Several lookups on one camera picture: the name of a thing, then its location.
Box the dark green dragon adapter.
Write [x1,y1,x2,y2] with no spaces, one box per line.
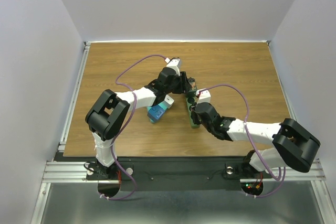
[186,77,197,98]

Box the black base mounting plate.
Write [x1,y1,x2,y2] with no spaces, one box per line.
[85,156,270,191]

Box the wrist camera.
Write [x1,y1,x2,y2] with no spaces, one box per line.
[166,58,182,74]
[196,90,211,104]

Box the front aluminium rail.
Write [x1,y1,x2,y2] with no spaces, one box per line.
[40,158,328,183]

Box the white USB charger plug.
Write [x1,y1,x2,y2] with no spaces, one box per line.
[163,95,174,109]

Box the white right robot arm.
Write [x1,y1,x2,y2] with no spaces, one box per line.
[191,102,320,177]

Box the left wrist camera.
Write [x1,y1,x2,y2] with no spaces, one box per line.
[166,58,182,74]

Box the teal triangular power strip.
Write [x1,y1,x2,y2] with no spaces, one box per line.
[146,101,171,112]

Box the blue cube socket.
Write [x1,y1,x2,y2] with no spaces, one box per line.
[147,108,165,123]

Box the green power strip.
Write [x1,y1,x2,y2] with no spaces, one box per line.
[186,96,200,129]

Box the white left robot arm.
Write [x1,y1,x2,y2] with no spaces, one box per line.
[85,67,196,179]

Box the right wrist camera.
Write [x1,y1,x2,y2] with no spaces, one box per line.
[196,90,211,104]

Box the aluminium table edge rail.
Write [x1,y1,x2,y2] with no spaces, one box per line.
[57,41,91,152]

